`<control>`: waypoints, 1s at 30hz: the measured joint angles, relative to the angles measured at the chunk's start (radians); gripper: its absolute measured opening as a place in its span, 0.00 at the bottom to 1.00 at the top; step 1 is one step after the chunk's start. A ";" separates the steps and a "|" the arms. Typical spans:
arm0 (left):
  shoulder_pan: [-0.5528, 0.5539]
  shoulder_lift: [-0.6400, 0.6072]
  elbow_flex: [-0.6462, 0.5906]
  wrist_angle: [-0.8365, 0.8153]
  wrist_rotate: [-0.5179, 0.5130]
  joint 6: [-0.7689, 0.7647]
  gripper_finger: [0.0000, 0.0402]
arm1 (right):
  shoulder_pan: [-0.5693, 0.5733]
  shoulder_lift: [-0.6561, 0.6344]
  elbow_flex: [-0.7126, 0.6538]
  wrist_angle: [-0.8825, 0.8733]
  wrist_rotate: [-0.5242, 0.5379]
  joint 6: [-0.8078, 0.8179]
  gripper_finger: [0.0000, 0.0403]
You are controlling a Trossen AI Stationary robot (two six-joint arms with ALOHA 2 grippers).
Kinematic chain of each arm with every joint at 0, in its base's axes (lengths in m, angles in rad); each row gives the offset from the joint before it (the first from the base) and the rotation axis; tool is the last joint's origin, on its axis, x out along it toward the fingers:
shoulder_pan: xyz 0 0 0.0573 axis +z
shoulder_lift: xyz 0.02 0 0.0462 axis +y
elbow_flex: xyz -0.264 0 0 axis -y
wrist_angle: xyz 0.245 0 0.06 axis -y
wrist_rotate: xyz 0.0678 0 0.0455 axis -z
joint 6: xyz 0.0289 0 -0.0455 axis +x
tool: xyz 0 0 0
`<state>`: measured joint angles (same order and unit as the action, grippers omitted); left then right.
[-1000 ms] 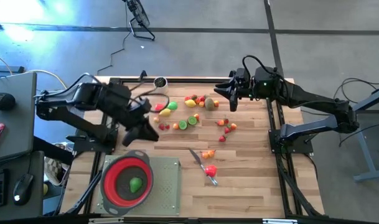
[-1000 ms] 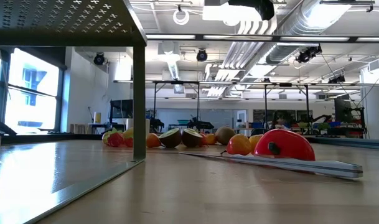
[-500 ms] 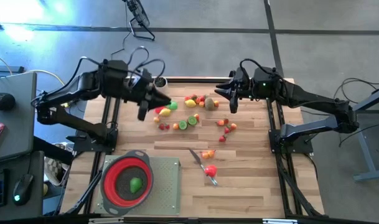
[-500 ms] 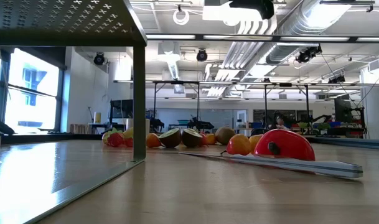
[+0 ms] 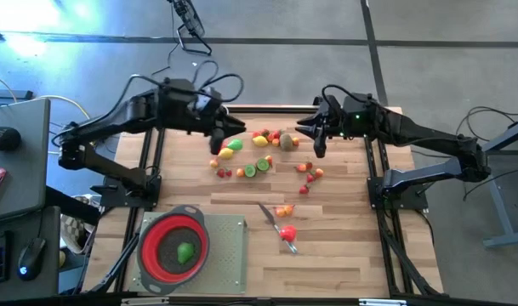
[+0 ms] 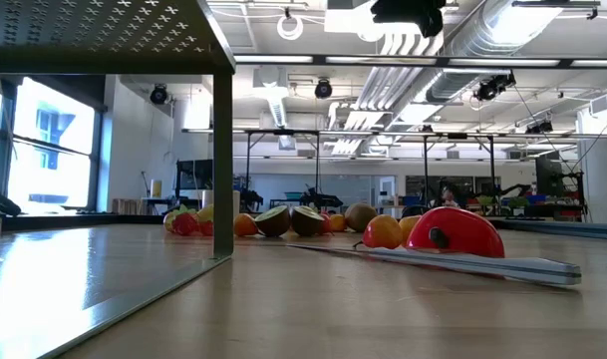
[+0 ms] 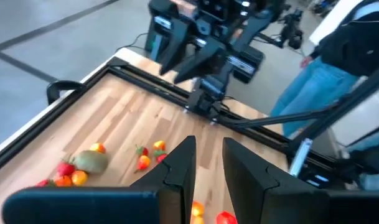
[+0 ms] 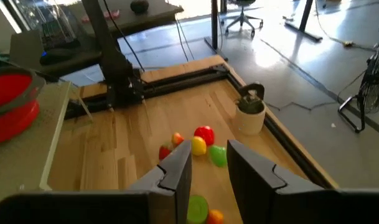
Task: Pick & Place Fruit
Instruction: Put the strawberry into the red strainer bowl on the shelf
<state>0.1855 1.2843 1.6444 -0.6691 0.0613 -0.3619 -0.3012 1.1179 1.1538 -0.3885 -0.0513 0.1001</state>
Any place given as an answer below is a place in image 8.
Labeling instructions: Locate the yellow toy lemon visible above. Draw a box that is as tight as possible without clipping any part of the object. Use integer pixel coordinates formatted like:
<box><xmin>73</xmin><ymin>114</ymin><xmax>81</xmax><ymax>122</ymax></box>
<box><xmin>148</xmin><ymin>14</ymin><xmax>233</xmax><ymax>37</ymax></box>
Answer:
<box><xmin>190</xmin><ymin>136</ymin><xmax>208</xmax><ymax>157</ymax></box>

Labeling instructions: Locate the pink patterned pad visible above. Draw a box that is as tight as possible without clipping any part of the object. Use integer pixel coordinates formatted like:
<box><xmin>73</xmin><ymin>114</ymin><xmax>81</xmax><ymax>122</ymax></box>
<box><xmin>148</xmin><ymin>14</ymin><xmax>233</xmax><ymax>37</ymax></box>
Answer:
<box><xmin>82</xmin><ymin>9</ymin><xmax>121</xmax><ymax>23</ymax></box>

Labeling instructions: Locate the backlit computer keyboard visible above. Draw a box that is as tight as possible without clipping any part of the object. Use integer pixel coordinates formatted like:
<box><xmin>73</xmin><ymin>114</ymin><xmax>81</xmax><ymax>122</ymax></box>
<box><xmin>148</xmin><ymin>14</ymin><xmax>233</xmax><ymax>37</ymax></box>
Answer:
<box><xmin>13</xmin><ymin>0</ymin><xmax>78</xmax><ymax>47</ymax></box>

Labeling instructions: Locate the black floor fan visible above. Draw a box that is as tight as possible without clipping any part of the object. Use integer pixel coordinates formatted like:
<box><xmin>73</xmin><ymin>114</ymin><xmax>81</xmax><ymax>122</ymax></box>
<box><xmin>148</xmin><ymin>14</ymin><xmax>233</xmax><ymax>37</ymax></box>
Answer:
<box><xmin>337</xmin><ymin>42</ymin><xmax>379</xmax><ymax>134</ymax></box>

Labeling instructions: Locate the round green toy fruit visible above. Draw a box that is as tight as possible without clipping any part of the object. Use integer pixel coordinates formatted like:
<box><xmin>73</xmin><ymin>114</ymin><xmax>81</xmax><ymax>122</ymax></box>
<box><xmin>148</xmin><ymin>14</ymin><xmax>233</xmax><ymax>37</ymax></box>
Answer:
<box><xmin>208</xmin><ymin>144</ymin><xmax>228</xmax><ymax>168</ymax></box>

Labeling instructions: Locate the red toy strawberry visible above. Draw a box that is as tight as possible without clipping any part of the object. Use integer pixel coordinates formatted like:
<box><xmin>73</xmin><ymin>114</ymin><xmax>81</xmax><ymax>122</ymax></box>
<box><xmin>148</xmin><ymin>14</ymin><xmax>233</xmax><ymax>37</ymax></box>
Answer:
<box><xmin>158</xmin><ymin>142</ymin><xmax>174</xmax><ymax>161</ymax></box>

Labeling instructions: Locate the black computer mouse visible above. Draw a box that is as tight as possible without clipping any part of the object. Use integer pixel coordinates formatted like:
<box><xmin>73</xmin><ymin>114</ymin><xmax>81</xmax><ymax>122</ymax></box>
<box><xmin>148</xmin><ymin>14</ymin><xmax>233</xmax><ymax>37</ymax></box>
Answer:
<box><xmin>39</xmin><ymin>48</ymin><xmax>75</xmax><ymax>66</ymax></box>

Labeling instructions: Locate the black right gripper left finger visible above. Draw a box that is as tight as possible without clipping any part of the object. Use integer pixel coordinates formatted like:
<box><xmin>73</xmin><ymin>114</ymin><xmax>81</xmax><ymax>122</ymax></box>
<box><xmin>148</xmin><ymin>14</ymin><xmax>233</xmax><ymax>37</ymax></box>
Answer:
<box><xmin>0</xmin><ymin>139</ymin><xmax>194</xmax><ymax>224</ymax></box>

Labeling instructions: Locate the black table leg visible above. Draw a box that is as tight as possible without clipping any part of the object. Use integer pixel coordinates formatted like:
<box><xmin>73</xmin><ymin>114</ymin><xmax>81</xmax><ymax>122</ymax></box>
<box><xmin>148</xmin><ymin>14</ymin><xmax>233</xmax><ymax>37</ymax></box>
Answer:
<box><xmin>284</xmin><ymin>0</ymin><xmax>324</xmax><ymax>43</ymax></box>
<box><xmin>204</xmin><ymin>0</ymin><xmax>229</xmax><ymax>62</ymax></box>

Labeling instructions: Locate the green perforated metal shelf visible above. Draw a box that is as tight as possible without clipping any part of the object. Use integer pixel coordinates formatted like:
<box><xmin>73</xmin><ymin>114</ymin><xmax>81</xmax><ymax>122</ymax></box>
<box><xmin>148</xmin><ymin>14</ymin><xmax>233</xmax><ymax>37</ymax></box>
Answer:
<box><xmin>0</xmin><ymin>81</ymin><xmax>72</xmax><ymax>209</ymax></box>

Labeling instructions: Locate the red yellow toy apple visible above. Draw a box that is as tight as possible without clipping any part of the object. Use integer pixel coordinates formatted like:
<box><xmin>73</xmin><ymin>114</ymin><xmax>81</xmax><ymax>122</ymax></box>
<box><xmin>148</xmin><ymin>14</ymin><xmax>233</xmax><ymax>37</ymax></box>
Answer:
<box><xmin>205</xmin><ymin>208</ymin><xmax>225</xmax><ymax>224</ymax></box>

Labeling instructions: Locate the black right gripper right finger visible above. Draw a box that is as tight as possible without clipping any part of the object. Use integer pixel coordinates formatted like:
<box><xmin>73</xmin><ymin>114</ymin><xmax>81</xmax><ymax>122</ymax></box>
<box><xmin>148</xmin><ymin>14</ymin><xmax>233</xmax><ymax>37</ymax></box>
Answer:
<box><xmin>226</xmin><ymin>139</ymin><xmax>379</xmax><ymax>224</ymax></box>

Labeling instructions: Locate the white plant pot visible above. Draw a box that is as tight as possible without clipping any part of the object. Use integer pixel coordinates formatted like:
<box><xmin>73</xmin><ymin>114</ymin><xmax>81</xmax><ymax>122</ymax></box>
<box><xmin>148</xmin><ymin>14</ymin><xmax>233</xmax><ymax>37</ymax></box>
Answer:
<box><xmin>234</xmin><ymin>93</ymin><xmax>268</xmax><ymax>136</ymax></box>

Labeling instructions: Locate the black portable speaker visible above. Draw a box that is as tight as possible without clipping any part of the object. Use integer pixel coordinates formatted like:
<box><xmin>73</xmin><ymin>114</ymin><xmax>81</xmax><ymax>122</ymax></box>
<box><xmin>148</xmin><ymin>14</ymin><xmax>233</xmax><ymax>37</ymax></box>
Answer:
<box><xmin>129</xmin><ymin>0</ymin><xmax>150</xmax><ymax>14</ymax></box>

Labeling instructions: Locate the orange yellow toy peach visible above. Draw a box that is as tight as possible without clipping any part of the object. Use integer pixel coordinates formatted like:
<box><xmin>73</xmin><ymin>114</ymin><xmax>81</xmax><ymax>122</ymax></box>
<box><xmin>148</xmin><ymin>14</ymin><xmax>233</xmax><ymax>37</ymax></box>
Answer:
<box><xmin>171</xmin><ymin>131</ymin><xmax>185</xmax><ymax>148</ymax></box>

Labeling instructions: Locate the toy kiwi half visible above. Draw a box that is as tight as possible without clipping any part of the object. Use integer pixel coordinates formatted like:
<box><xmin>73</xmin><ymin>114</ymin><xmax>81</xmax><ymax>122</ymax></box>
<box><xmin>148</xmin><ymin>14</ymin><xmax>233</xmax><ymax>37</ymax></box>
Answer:
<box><xmin>186</xmin><ymin>194</ymin><xmax>210</xmax><ymax>224</ymax></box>

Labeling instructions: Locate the grey desk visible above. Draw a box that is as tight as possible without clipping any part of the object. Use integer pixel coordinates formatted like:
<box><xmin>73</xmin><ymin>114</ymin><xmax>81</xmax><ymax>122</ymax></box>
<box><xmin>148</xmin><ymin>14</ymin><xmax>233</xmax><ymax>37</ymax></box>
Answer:
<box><xmin>80</xmin><ymin>0</ymin><xmax>185</xmax><ymax>35</ymax></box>

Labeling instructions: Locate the red collapsible bowl grey rim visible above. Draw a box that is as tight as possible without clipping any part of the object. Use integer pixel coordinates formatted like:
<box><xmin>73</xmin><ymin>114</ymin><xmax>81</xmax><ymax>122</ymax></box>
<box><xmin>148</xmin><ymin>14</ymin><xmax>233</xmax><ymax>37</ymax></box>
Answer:
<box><xmin>0</xmin><ymin>66</ymin><xmax>47</xmax><ymax>147</ymax></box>

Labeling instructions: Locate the black office chair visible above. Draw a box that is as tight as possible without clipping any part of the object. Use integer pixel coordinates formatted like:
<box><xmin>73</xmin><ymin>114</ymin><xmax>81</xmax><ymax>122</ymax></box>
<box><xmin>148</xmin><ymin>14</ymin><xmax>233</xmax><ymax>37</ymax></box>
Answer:
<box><xmin>224</xmin><ymin>0</ymin><xmax>264</xmax><ymax>39</ymax></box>

